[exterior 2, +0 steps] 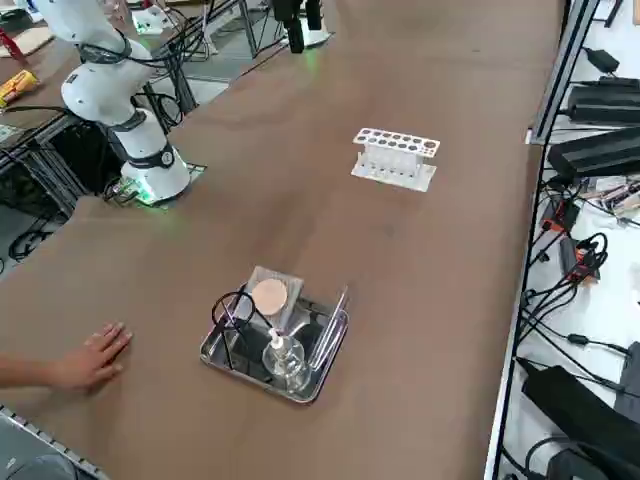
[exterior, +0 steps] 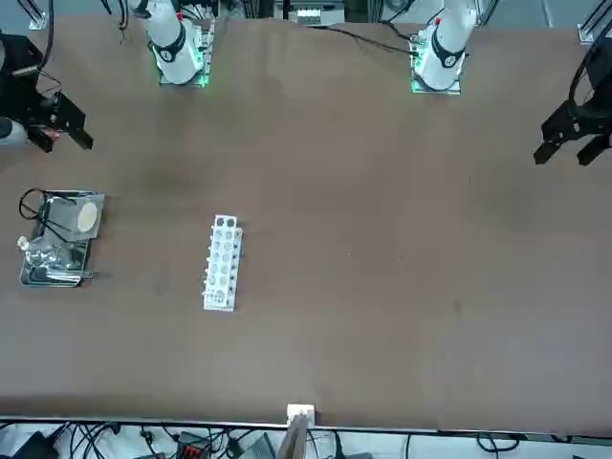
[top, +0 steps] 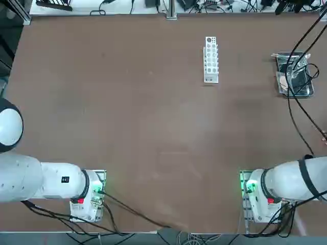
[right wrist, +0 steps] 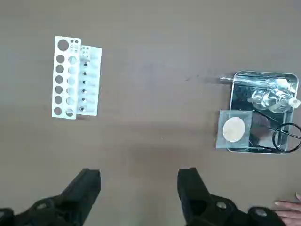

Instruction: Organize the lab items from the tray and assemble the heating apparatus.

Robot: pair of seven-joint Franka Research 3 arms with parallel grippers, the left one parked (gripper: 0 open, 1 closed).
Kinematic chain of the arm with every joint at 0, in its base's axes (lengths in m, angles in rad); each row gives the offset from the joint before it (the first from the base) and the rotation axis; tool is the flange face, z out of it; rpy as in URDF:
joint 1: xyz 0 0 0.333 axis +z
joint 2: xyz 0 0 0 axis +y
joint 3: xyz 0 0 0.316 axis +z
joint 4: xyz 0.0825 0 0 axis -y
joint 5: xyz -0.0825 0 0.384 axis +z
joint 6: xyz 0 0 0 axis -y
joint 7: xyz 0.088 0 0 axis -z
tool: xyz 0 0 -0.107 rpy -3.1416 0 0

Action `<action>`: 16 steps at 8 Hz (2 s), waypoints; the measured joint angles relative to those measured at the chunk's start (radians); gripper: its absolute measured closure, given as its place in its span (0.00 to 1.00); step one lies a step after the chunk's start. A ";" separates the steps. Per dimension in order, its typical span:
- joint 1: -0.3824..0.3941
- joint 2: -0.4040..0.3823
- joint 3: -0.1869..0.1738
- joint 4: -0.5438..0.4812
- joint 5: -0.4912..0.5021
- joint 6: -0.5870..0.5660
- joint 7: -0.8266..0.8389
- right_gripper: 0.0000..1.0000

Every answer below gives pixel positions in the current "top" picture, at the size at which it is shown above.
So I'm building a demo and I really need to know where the steel tray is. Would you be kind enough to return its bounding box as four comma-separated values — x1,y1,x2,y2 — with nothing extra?
275,52,315,98

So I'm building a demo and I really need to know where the glass test tube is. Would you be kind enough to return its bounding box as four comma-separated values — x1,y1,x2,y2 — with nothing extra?
271,52,312,59

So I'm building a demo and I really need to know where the white cable bundle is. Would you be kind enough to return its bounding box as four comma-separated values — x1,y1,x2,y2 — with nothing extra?
176,231,221,245

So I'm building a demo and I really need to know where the large black ridged power supply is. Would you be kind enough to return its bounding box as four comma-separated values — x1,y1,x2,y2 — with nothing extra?
177,0,200,11

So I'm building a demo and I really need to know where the glass alcohol lamp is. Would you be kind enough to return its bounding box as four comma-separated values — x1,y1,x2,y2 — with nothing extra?
287,60,310,80

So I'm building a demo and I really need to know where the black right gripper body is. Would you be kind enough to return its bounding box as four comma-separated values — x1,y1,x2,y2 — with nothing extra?
277,0,317,8

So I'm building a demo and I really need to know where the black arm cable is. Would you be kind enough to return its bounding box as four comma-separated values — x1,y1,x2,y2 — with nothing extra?
286,10,327,156

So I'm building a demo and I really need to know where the aluminium corner rail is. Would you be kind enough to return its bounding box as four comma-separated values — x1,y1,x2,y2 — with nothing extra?
5,0,32,26

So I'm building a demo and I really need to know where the white test tube rack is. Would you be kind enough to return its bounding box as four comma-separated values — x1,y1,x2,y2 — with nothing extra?
203,36,220,84

